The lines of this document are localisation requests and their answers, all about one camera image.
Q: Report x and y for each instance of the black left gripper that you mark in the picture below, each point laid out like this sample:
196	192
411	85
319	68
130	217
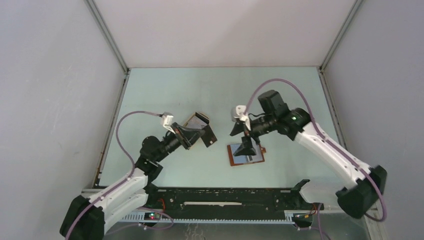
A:
187	136

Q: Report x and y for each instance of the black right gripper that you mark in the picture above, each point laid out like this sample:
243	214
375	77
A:
246	148

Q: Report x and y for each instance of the brown leather card holder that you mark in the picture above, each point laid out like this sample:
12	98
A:
245	159

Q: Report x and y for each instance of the oval wooden tray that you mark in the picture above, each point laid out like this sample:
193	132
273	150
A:
200	121

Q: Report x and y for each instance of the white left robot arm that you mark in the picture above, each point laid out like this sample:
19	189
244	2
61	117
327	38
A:
89	218

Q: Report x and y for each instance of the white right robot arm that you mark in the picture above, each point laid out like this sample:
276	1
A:
363	185

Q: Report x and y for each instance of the grey card in tray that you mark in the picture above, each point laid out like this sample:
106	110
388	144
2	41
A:
197	121

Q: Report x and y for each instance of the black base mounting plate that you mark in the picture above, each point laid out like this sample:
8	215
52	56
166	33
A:
229	204

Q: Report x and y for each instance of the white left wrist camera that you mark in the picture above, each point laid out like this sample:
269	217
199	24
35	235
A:
167	120

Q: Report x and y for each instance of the aluminium corner frame post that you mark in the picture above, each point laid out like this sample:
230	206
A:
354	10

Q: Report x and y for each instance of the left aluminium corner post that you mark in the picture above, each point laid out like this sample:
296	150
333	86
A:
107	34

